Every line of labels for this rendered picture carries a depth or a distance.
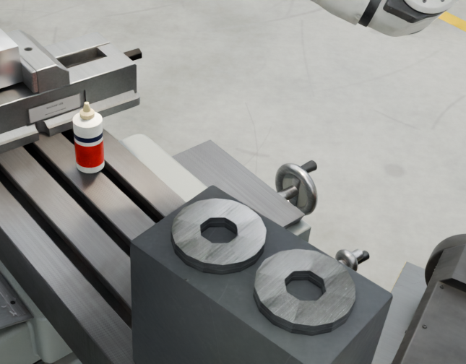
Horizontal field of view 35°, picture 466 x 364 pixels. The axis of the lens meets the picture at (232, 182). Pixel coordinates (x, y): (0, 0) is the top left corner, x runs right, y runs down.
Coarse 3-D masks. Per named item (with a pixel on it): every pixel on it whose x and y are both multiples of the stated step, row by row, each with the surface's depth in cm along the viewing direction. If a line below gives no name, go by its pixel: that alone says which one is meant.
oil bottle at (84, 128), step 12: (84, 108) 99; (84, 120) 100; (96, 120) 100; (84, 132) 100; (96, 132) 100; (84, 144) 101; (96, 144) 102; (84, 156) 102; (96, 156) 103; (84, 168) 104; (96, 168) 104
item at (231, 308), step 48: (144, 240) 69; (192, 240) 67; (240, 240) 68; (288, 240) 70; (144, 288) 71; (192, 288) 65; (240, 288) 65; (288, 288) 65; (336, 288) 64; (144, 336) 75; (192, 336) 69; (240, 336) 64; (288, 336) 61; (336, 336) 62
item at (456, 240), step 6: (462, 234) 148; (444, 240) 151; (450, 240) 149; (456, 240) 147; (462, 240) 146; (438, 246) 151; (444, 246) 148; (450, 246) 147; (432, 252) 152; (438, 252) 149; (432, 258) 150; (438, 258) 149; (426, 264) 152; (432, 264) 151; (426, 270) 153; (432, 270) 152; (426, 276) 154; (426, 282) 155
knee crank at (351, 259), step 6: (342, 252) 152; (348, 252) 152; (354, 252) 154; (360, 252) 155; (366, 252) 157; (336, 258) 154; (342, 258) 152; (348, 258) 151; (354, 258) 151; (360, 258) 154; (366, 258) 157; (348, 264) 152; (354, 264) 151; (354, 270) 152
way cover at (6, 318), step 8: (0, 280) 98; (0, 288) 96; (8, 288) 97; (0, 296) 95; (8, 296) 95; (16, 296) 96; (0, 304) 94; (8, 304) 94; (16, 304) 95; (0, 312) 93; (8, 312) 93; (16, 312) 93; (24, 312) 94; (0, 320) 92; (8, 320) 92; (16, 320) 92; (24, 320) 93; (0, 328) 90
